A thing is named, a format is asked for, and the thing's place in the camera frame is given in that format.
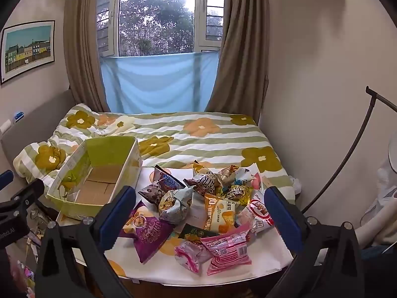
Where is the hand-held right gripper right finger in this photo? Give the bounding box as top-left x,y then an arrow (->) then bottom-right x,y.
264,186 -> 365,298

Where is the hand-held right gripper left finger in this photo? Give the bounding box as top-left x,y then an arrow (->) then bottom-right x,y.
35,186 -> 136,298

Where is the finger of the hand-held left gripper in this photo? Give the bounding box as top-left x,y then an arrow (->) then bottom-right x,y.
9,178 -> 45,207
0,170 -> 14,190

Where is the purple snack packet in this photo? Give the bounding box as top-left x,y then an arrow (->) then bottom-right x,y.
123,200 -> 175,264

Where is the grey-white chip packet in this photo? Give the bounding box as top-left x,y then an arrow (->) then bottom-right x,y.
158,188 -> 195,224

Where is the pile of assorted snack bags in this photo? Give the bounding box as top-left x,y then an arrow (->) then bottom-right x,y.
138,160 -> 275,275

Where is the brown blue-print snack packet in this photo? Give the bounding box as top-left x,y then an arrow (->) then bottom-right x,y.
152,164 -> 187,193

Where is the green cardboard box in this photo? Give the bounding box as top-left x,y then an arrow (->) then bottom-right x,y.
46,136 -> 143,221

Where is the dark green cracker packet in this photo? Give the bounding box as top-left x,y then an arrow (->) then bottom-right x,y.
178,223 -> 219,243

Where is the grey headboard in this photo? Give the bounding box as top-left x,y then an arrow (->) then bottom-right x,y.
0,89 -> 75,176

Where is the white orange-fruit print cloth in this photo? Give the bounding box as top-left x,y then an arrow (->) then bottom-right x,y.
57,161 -> 295,284

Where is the white garment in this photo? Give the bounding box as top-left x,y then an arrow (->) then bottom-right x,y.
354,137 -> 397,246

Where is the black curved stand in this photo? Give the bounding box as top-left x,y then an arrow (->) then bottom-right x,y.
302,85 -> 397,215

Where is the floral striped bedspread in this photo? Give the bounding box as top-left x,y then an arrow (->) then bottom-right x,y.
14,103 -> 295,205

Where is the light blue cloth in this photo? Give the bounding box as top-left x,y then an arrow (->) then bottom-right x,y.
100,50 -> 219,114

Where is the brown curtain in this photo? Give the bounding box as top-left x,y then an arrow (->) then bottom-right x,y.
205,0 -> 270,125
64,0 -> 109,113

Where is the window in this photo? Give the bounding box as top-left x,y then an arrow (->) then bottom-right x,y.
96,0 -> 225,58

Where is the framed wall poster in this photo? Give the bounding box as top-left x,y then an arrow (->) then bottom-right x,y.
0,20 -> 56,85

